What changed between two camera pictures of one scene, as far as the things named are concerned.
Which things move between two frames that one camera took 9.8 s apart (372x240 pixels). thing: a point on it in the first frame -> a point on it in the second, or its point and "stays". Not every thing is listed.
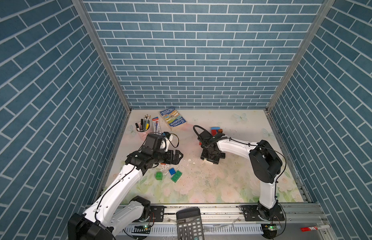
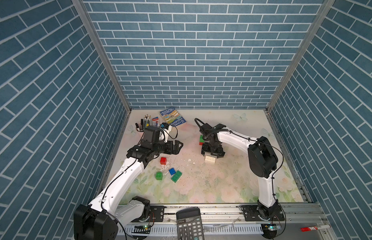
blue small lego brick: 172,171 stays
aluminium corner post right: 325,8 stays
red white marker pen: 310,228 stays
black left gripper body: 166,157 -> 165,147
